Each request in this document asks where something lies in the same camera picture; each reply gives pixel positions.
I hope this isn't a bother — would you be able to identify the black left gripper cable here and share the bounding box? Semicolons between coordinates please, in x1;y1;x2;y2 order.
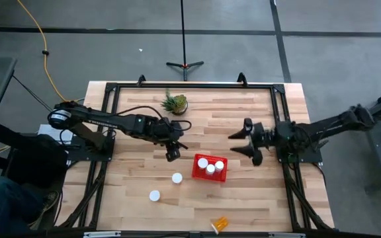
109;105;193;132

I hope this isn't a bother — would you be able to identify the potted green succulent plant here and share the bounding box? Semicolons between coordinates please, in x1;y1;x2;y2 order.
159;88;189;116

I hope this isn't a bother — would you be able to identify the black chair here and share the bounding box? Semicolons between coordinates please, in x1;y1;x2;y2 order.
0;120;69;190

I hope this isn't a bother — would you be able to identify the person's leg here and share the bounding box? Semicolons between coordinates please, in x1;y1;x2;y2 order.
0;176;46;238

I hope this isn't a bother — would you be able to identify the white paper sheet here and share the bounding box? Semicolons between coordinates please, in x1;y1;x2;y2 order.
38;124;75;145

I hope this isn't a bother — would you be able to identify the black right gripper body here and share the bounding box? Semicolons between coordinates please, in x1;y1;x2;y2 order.
249;121;276;167

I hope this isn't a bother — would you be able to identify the amber pill bottle white label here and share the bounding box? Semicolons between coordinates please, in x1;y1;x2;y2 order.
210;216;230;235

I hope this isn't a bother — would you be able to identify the yellow cable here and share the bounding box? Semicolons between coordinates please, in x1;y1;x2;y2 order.
15;0;79;103

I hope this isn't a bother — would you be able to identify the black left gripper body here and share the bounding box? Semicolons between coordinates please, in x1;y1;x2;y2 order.
158;120;185;163

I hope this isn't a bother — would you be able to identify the red plastic basket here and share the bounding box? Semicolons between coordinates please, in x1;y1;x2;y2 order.
190;153;229;183

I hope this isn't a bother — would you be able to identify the black cable bundle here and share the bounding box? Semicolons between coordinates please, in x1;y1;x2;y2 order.
58;161;109;229
282;163;334;231

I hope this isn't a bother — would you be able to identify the black aluminium rig frame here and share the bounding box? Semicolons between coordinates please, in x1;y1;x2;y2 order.
55;72;336;232

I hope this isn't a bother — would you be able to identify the person's shoe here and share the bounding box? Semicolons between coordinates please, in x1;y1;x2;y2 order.
28;190;61;229

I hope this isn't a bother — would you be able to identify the thin black floor cable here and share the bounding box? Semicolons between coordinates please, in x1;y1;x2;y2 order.
11;74;54;113

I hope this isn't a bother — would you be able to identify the silver bracket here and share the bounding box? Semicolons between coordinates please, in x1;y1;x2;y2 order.
268;232;307;238
83;231;122;238

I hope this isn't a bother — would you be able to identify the black tripod stand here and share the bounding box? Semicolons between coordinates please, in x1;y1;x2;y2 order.
165;0;205;82

